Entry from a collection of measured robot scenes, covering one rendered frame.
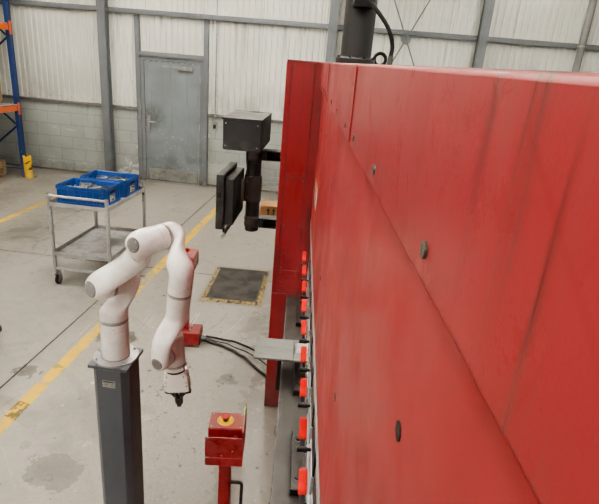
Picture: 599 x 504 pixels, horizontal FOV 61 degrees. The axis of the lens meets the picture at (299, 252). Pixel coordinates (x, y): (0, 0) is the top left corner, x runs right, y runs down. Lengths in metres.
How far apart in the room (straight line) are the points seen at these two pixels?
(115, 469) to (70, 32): 8.53
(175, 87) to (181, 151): 1.11
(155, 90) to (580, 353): 9.54
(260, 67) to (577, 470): 9.05
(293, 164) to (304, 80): 0.47
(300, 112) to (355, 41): 0.55
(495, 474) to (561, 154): 0.16
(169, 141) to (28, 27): 3.04
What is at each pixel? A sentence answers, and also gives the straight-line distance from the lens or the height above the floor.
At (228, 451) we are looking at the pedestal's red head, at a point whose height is 0.74.
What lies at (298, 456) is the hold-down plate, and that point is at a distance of 2.06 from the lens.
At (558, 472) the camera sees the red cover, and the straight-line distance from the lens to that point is 0.19.
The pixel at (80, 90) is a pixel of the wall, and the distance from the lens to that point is 10.28.
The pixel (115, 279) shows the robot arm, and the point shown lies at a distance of 2.15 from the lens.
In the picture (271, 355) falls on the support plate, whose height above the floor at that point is 1.00.
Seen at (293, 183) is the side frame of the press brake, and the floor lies 1.61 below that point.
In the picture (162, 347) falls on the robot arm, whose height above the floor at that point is 1.27.
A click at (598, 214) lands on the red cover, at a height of 2.26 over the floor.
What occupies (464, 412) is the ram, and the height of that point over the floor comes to 2.11.
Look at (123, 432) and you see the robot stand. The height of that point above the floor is 0.66.
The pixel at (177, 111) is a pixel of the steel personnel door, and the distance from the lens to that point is 9.54.
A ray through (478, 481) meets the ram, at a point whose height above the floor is 2.10.
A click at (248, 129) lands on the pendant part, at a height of 1.89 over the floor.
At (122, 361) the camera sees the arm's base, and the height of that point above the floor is 1.01.
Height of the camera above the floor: 2.30
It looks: 21 degrees down
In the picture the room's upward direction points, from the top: 5 degrees clockwise
